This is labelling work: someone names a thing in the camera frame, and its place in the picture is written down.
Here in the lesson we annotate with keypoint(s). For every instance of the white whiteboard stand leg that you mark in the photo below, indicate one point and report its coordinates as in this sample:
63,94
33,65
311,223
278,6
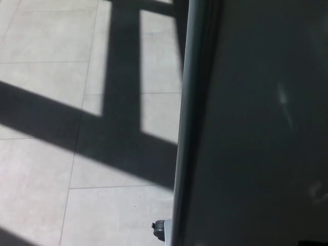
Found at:
168,233

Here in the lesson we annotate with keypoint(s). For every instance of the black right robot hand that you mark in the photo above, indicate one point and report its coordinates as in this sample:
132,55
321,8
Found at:
314,243

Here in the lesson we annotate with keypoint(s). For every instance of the grey caster wheel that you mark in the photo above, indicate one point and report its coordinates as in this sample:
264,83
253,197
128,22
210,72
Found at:
159,229

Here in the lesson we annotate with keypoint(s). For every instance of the grey refrigerator door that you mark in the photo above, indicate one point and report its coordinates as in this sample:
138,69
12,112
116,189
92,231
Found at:
256,115

